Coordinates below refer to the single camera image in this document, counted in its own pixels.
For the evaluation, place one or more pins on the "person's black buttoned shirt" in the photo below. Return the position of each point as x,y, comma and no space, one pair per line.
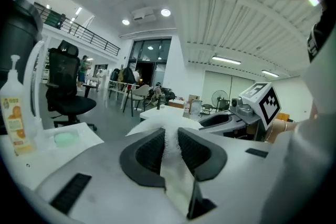
325,39

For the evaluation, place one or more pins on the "white ceiling air unit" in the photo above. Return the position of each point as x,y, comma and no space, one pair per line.
144,17

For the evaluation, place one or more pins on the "dark hanging jackets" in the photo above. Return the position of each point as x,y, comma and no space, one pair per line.
128,74

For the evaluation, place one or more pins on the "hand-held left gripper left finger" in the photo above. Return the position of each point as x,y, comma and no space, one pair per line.
110,178

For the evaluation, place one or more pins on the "round ceiling light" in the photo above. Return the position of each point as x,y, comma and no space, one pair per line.
165,12
125,22

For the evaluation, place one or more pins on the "white arched faucet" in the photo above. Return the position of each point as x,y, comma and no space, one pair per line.
37,133

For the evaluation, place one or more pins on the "black mezzanine railing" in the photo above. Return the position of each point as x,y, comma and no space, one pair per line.
90,36

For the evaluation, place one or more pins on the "white ceramic sink basin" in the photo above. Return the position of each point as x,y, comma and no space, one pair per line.
39,165

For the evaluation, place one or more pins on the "clear soap bottle orange label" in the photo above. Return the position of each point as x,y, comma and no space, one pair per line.
15,126

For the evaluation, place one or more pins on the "black upright faucet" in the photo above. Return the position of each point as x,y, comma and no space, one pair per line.
158,103

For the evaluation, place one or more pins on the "dark glass entrance doors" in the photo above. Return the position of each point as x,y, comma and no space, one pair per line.
149,70

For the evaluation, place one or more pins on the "ceiling tube light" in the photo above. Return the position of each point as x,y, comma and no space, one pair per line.
270,73
226,60

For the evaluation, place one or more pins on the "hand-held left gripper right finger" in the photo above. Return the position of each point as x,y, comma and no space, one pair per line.
236,170

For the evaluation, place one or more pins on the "black office chair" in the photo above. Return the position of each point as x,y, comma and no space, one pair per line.
65,73

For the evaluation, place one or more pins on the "black cabinet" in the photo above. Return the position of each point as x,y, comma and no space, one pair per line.
18,42

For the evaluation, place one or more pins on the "small dark round chair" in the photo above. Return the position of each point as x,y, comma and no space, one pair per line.
207,108

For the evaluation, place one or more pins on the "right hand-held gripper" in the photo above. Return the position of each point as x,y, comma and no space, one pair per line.
262,98

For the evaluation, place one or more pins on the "white framed panel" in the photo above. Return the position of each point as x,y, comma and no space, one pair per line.
195,108

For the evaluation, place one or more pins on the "long white table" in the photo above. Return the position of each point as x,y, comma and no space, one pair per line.
123,84

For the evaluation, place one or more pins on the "white cloths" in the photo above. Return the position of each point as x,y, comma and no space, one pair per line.
172,154

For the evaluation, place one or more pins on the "grey upholstered chair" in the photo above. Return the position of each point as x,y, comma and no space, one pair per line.
143,90

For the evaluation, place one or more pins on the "green soap bar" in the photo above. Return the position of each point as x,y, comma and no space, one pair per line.
65,139

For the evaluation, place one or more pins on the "black standing fan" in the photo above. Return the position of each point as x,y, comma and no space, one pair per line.
220,98

